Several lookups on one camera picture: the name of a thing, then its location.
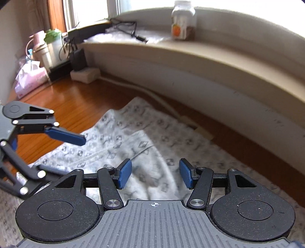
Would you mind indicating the plastic jar with orange label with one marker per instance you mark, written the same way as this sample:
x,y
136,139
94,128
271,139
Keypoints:
x,y
183,21

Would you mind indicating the white power strip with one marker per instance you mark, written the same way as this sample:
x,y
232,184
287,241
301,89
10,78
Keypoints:
x,y
84,75

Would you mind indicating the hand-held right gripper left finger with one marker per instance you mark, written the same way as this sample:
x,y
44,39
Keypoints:
x,y
125,176

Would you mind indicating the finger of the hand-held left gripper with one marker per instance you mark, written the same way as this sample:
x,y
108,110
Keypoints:
x,y
26,181
66,137

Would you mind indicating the pink tumbler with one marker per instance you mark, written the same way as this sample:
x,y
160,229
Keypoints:
x,y
39,47

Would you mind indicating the bottle with green lid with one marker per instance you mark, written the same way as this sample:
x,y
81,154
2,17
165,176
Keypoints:
x,y
54,45

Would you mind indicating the black power adapter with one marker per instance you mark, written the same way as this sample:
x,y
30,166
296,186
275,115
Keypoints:
x,y
78,59

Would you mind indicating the brown wooden window frame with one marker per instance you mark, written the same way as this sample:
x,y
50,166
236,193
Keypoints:
x,y
56,14

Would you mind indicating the black flat device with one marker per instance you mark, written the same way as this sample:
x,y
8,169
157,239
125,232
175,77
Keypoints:
x,y
83,29

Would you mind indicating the white patterned pajama shirt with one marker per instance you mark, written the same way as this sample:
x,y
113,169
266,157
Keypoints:
x,y
147,147

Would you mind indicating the pink tissue pack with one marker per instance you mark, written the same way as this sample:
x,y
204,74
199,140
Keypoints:
x,y
31,78

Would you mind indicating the beige window sill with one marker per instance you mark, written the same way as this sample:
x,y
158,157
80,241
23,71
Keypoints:
x,y
214,64

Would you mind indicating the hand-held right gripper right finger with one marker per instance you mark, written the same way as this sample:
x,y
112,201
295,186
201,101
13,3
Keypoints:
x,y
187,174

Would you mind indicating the window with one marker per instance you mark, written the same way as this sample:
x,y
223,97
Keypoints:
x,y
95,8

